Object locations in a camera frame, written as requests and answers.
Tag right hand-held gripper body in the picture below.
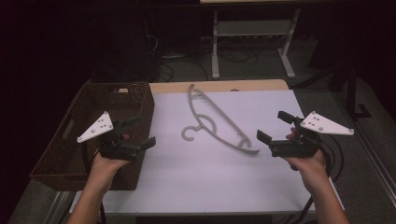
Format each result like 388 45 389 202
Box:
270 111 355 158

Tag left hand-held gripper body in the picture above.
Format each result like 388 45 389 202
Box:
77 111 141 162

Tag grey plastic clothes hanger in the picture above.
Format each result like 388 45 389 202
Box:
181 83 261 156

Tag brown woven basket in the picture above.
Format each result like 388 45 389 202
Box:
29 82 156 191

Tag person's left hand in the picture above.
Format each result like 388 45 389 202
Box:
90 133 132 188

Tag person's right hand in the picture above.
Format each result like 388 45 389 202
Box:
284 127 332 188

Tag white table sheet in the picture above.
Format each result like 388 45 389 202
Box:
69 89 345 216

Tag black floor stand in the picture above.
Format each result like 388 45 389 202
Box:
292 66 373 120

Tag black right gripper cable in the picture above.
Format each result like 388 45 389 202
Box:
288 136 345 224

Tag aluminium frame rail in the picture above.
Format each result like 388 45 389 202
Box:
43 189 77 224
353 124 396 200

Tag black floor cables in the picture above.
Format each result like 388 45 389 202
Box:
157 34 260 82

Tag white metal desk frame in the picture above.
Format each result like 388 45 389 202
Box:
211 8 302 80

